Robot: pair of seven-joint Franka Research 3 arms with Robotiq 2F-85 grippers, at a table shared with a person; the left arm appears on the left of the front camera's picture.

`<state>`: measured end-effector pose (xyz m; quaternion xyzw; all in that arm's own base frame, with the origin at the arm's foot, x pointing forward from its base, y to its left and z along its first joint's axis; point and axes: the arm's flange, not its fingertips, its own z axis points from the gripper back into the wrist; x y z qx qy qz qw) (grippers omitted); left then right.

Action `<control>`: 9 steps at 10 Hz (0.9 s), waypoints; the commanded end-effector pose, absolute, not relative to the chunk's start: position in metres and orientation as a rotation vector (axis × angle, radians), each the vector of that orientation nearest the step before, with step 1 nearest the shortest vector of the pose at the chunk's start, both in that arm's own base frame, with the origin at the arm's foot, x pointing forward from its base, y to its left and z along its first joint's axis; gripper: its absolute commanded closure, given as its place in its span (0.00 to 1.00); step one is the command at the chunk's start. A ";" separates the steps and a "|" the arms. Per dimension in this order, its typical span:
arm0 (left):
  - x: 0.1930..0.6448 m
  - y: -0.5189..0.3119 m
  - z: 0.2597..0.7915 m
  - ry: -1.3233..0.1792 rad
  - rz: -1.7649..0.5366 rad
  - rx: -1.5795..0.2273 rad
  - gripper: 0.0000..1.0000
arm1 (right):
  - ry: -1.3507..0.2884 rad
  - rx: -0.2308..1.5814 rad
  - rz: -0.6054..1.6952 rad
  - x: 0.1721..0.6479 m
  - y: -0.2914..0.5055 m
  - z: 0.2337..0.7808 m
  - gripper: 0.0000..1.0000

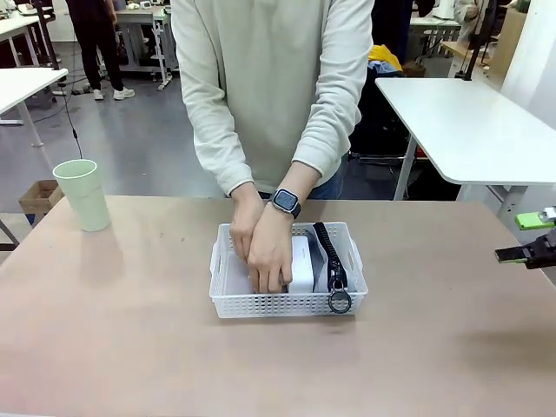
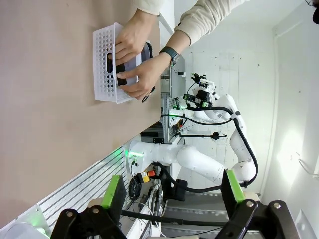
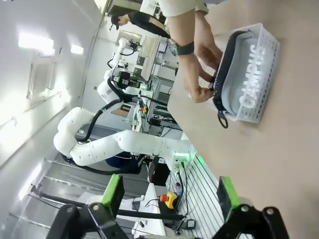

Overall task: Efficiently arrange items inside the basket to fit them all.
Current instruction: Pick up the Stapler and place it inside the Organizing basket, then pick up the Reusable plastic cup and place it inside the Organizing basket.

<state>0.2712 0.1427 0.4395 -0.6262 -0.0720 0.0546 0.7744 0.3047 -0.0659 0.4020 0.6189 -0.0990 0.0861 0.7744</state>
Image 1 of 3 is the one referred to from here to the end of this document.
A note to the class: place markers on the green-tipped right gripper finger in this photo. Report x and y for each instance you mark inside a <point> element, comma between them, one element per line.
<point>512,255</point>
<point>527,220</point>

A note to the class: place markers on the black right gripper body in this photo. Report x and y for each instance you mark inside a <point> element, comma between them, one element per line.
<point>545,252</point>

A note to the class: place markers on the white rectangular box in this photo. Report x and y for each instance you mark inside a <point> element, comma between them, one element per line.
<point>301,265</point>

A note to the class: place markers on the person's left forearm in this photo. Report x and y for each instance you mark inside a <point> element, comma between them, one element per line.
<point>317,152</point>

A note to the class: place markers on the person's right forearm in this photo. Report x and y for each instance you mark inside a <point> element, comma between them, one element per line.
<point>230,165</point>

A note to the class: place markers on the white perforated plastic basket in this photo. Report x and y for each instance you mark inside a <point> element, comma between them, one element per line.
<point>260,304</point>

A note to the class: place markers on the person's left hand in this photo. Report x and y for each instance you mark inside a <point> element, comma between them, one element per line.
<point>269,256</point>

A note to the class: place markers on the person's right hand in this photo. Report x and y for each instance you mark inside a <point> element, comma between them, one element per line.
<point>241,236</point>

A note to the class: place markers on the large white side table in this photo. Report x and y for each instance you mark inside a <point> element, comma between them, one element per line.
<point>465,130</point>

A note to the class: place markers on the wooden board panel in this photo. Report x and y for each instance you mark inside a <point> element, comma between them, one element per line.
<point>510,39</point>

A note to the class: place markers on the person in beige coat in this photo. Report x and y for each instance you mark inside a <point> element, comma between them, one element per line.
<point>467,17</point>

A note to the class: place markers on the yellow cloth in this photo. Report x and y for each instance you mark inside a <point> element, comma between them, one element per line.
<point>384,56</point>

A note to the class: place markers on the black smartwatch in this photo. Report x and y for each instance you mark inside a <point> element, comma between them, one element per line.
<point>286,202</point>

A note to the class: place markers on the person in beige sweater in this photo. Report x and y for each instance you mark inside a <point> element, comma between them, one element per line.
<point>269,78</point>

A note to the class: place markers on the grey workbench on wheels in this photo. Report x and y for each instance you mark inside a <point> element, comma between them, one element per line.
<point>147,39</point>

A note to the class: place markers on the pale green plastic cup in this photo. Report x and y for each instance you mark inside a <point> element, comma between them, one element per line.
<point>84,195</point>

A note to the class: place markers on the person in black clothes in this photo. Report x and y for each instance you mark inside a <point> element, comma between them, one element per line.
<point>97,48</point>

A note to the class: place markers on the brown cardboard box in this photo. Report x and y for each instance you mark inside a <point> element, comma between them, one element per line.
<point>41,197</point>

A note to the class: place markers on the white table with metal legs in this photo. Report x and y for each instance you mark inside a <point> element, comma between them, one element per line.
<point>26,84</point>

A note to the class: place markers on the white background desk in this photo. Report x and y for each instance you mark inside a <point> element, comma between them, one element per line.
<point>19,30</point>

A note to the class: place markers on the black camera stand pole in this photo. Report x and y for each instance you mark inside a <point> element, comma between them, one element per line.
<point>47,35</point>
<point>477,43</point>

